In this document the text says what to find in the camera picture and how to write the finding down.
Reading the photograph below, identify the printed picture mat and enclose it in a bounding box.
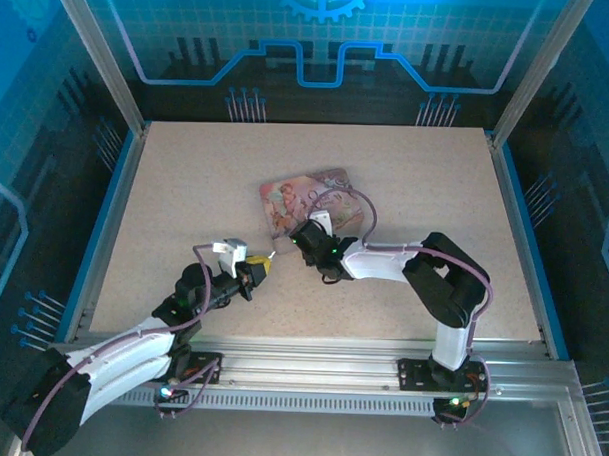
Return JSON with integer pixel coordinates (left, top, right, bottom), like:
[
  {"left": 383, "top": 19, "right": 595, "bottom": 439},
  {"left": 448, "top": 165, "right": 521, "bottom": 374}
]
[{"left": 257, "top": 163, "right": 369, "bottom": 244}]

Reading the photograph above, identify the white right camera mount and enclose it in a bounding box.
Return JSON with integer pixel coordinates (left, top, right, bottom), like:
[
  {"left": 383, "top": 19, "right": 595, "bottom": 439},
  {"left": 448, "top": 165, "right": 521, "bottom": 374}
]
[{"left": 307, "top": 210, "right": 333, "bottom": 238}]

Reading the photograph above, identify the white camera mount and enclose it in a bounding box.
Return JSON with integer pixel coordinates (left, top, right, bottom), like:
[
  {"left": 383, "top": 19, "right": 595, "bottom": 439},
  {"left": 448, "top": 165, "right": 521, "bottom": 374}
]
[
  {"left": 307, "top": 210, "right": 333, "bottom": 238},
  {"left": 216, "top": 249, "right": 241, "bottom": 278}
]

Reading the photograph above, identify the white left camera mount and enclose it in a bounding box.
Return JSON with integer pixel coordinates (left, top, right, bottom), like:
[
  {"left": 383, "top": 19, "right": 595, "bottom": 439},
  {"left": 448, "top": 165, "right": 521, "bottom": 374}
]
[{"left": 216, "top": 249, "right": 241, "bottom": 278}]

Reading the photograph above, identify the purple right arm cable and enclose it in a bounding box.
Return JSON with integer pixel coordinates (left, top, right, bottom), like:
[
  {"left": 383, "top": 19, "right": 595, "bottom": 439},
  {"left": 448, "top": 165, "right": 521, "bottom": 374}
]
[{"left": 304, "top": 186, "right": 500, "bottom": 357}]

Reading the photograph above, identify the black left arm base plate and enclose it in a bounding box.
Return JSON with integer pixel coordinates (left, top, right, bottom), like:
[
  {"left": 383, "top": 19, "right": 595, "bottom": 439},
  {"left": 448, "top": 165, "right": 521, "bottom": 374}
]
[{"left": 176, "top": 350, "right": 225, "bottom": 387}]

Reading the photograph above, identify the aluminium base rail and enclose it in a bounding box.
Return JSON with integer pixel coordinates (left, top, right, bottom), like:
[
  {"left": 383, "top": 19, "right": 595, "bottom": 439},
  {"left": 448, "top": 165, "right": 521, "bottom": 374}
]
[{"left": 77, "top": 327, "right": 550, "bottom": 399}]

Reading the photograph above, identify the aluminium side rail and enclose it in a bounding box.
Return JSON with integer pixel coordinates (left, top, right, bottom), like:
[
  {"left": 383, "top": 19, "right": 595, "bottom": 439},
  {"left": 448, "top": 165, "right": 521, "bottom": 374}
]
[
  {"left": 481, "top": 133, "right": 580, "bottom": 361},
  {"left": 61, "top": 123, "right": 150, "bottom": 346}
]

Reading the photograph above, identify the slotted grey cable duct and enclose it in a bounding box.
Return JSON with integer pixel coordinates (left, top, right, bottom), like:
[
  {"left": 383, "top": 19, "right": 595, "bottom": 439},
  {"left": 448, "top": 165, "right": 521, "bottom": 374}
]
[{"left": 111, "top": 382, "right": 461, "bottom": 421}]

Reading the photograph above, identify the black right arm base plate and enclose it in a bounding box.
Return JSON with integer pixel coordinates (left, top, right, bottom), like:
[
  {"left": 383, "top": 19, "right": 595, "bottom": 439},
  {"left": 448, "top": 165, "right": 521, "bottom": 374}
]
[{"left": 396, "top": 356, "right": 488, "bottom": 396}]

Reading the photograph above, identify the aluminium frame post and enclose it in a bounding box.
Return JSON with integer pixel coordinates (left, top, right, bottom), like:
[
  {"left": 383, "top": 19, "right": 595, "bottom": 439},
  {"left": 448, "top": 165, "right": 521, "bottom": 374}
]
[
  {"left": 489, "top": 0, "right": 597, "bottom": 155},
  {"left": 42, "top": 0, "right": 156, "bottom": 137}
]

